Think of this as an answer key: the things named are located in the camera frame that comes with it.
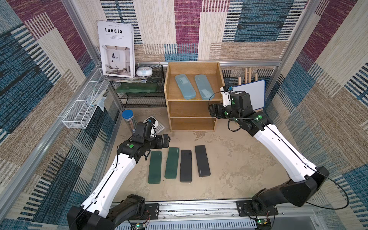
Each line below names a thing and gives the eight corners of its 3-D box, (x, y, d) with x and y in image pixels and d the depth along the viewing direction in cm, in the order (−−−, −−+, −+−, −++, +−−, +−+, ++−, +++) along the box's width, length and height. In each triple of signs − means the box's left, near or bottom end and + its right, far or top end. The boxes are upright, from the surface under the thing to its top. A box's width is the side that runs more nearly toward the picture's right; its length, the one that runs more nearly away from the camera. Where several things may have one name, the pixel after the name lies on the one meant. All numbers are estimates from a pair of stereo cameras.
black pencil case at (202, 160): (198, 177, 86) (199, 176, 84) (194, 147, 98) (194, 145, 97) (210, 176, 86) (211, 174, 85) (205, 146, 99) (205, 144, 97)
